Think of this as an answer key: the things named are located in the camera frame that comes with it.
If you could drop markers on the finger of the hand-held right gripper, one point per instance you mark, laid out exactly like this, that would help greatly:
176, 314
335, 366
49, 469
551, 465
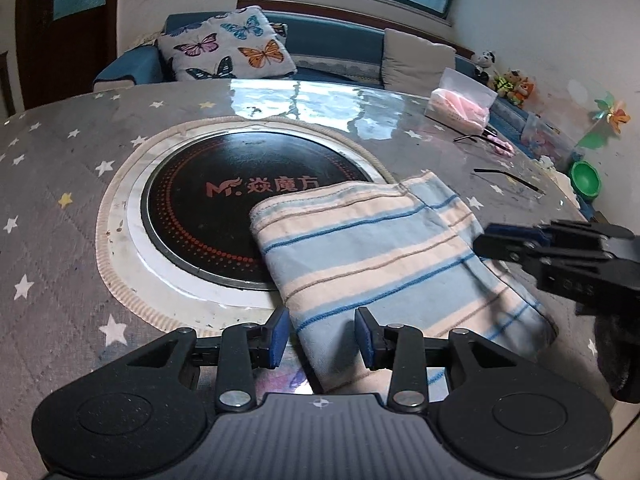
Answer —
510, 231
500, 249

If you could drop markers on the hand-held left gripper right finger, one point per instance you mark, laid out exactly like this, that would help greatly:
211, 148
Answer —
364, 340

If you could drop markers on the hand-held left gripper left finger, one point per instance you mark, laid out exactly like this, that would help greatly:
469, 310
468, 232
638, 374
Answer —
277, 340

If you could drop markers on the blue striped shirt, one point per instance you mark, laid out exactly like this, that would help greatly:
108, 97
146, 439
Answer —
375, 250

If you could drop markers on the thin black stick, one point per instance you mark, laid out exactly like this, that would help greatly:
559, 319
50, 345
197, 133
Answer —
510, 176

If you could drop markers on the pink braided tie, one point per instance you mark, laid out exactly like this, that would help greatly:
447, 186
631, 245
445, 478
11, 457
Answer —
500, 144

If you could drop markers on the green bowl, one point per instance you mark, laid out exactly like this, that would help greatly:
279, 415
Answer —
585, 177

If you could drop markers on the clear plastic container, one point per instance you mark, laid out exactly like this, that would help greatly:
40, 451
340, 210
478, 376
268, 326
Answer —
545, 137

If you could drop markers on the black metal hook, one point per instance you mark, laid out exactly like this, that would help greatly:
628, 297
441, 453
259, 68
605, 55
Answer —
472, 136

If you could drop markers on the clear box with pink contents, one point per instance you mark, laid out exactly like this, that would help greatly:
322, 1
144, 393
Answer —
460, 107

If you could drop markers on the orange plush toy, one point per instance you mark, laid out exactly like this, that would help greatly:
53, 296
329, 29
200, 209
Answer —
520, 90

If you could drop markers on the round black induction cooktop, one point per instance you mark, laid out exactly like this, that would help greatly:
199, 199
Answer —
200, 210

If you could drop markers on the colourful pinwheel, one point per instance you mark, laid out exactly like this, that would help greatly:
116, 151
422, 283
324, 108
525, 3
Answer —
612, 115

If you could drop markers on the panda plush toy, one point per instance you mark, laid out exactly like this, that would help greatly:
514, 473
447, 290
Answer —
484, 65

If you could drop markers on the beige pillow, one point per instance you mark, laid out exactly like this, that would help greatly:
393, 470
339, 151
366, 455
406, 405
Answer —
415, 62

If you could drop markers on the blue sofa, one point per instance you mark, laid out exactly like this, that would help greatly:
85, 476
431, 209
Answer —
340, 42

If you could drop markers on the grey star tablecloth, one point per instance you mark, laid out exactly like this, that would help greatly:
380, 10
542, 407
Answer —
50, 210

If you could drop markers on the butterfly print pillow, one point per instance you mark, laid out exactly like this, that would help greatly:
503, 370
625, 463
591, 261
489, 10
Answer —
225, 50

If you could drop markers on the wooden door with glass pane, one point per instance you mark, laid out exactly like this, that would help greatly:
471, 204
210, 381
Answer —
65, 60

